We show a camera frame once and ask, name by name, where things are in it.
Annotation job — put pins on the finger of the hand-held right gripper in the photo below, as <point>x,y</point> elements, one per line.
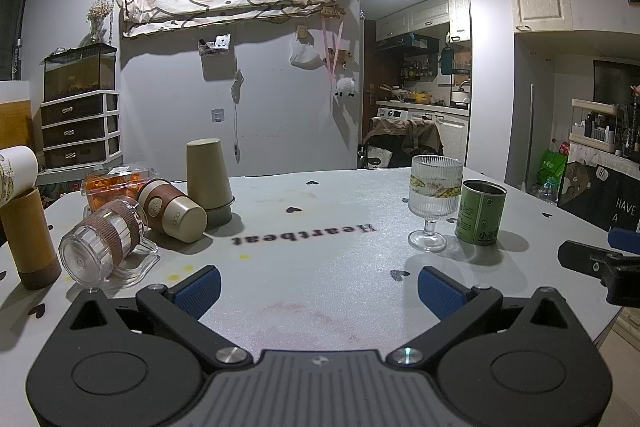
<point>585,259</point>
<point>625,238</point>

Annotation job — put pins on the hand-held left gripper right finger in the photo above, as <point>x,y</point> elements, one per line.
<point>440,292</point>

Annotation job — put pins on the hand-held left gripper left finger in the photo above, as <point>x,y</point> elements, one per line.
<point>200,289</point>

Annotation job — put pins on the brown and beige travel cup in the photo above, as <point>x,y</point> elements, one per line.
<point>172,209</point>

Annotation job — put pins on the beige tapered cup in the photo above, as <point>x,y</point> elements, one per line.
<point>207,177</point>

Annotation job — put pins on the black printed board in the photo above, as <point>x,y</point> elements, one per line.
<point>600,197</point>

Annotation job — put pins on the green tin can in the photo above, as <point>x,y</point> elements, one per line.
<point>479,214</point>

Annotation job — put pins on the green bag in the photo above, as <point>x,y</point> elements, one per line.
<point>552,169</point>

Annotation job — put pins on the ribbed glass goblet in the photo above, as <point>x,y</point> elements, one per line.
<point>434,192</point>

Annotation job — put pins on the white rack with bottles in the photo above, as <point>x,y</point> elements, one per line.
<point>597,127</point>

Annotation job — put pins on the clear mug with brown sleeve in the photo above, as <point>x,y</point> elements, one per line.
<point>95,239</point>

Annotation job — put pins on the clear box of orange snacks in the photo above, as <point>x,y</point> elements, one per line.
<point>112,187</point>

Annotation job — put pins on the white pole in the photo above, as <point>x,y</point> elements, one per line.
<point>527,137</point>

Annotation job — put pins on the chair draped with clothes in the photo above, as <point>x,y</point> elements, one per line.
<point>400,139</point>

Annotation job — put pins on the brown cylinder tube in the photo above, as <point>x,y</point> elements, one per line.
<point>30,237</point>

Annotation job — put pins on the white washing machine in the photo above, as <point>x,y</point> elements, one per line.
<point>392,117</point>

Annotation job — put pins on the yellow pot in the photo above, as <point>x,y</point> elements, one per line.
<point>421,98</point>

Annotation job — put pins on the white drawer unit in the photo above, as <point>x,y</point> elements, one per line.
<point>80,132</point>

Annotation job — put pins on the brown door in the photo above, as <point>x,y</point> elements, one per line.
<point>370,82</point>

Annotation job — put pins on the shelf of condiment bottles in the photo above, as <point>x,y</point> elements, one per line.
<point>417,71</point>

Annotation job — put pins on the white plush toy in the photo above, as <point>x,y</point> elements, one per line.
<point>345,88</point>

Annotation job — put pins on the teal hanging cloth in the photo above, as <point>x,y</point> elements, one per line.
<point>446,59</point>

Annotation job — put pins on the glass fish tank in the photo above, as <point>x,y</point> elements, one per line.
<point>77,74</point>

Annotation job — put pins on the black range hood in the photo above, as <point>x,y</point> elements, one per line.
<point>410,43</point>

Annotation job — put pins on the yellow cardboard box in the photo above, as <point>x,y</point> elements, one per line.
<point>17,117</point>

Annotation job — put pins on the white hanging bag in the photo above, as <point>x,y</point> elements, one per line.
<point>306,56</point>

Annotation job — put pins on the pink ribbons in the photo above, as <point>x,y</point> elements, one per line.
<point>332,57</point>

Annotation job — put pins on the dried flowers in vase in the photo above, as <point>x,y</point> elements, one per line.
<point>99,19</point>

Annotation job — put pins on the dark curtain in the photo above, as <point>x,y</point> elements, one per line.
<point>12,17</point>

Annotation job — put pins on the clear wall hook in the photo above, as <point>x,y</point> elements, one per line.
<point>217,115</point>

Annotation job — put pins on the clear wall holder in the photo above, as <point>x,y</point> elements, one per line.
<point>215,47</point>

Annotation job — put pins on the white kitchen wall cabinets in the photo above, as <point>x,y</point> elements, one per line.
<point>425,14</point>

